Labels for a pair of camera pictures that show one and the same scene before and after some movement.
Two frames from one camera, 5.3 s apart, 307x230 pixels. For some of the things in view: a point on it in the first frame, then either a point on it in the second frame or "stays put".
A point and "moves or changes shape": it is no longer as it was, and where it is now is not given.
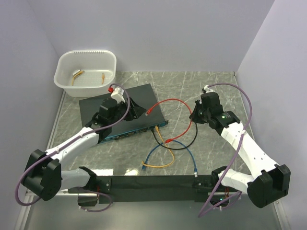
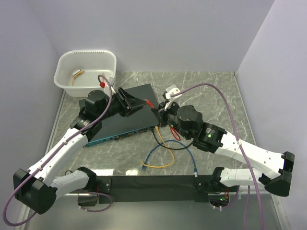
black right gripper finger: x=194 y=116 -> x=163 y=118
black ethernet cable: x=177 y=149 stays put
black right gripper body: x=206 y=115 -> x=172 y=120
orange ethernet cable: x=147 y=165 stays put
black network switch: x=144 y=96 stays put
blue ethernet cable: x=195 y=173 stays put
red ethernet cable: x=150 y=108 moves or changes shape
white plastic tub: x=86 y=73 stays put
